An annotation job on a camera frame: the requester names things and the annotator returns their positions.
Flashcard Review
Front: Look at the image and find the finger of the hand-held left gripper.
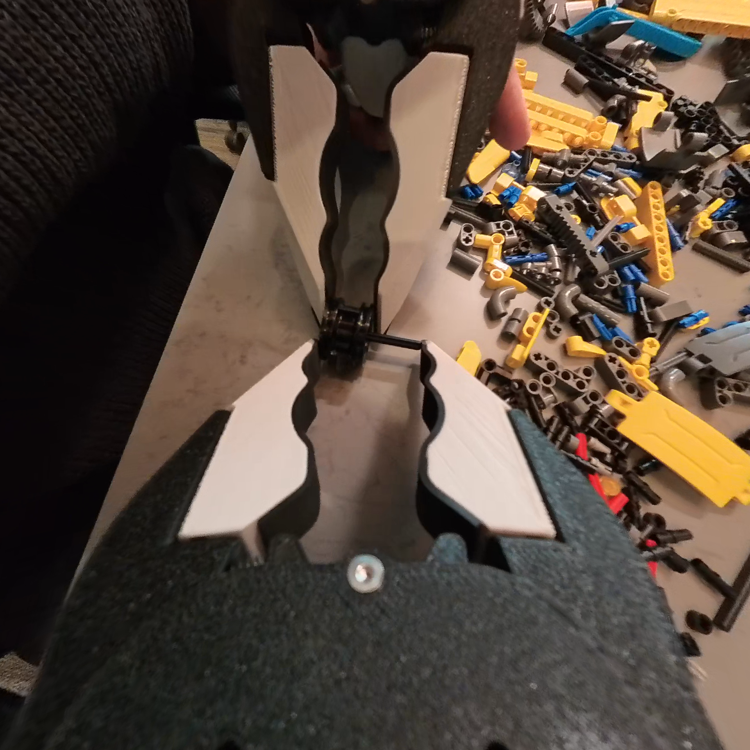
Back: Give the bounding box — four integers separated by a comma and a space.
268, 46, 343, 320
372, 52, 471, 323

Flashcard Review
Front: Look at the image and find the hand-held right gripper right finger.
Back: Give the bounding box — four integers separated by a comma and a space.
416, 339, 557, 540

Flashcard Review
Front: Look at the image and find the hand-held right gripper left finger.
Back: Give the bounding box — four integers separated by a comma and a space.
177, 341, 322, 563

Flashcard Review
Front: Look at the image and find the pile of toy building pieces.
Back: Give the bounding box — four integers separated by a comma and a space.
445, 0, 750, 657

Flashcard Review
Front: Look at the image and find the black toy wheel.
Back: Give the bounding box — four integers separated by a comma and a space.
318, 300, 374, 377

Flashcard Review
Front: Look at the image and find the long black toy axle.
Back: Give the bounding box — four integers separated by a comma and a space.
714, 576, 750, 632

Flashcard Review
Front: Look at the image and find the person's left hand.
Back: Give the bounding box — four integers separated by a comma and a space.
489, 59, 532, 151

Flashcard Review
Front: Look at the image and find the yellow studded beam assembly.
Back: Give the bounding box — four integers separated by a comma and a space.
517, 72, 623, 157

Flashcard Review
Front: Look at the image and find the grey toy gear rack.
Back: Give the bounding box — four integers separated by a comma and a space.
535, 195, 611, 277

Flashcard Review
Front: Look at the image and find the yellow curved toy panel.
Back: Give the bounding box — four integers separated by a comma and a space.
605, 388, 750, 509

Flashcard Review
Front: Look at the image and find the yellow toy vehicle section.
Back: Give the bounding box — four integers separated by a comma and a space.
615, 0, 750, 37

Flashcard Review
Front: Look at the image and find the person's dark knit sweater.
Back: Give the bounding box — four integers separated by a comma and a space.
0, 0, 253, 663

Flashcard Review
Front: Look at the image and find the long yellow holed beam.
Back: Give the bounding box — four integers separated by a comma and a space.
634, 180, 676, 268

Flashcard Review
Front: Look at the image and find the grey toy panel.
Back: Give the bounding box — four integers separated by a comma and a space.
681, 320, 750, 377

